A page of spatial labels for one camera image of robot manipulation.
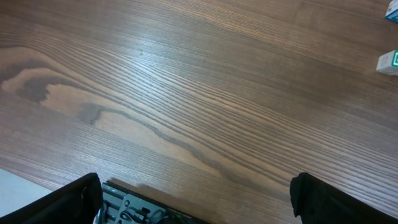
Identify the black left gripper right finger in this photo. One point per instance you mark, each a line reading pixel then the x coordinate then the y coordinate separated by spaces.
pixel 317 202

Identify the blue rim wooden block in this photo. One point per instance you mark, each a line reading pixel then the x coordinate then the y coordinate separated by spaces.
pixel 392 11

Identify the green Z top block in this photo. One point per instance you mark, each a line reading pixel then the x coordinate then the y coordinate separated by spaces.
pixel 387 63

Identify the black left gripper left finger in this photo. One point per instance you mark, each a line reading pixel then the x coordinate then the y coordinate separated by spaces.
pixel 76 202

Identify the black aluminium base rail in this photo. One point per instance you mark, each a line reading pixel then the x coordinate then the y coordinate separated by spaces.
pixel 125 206

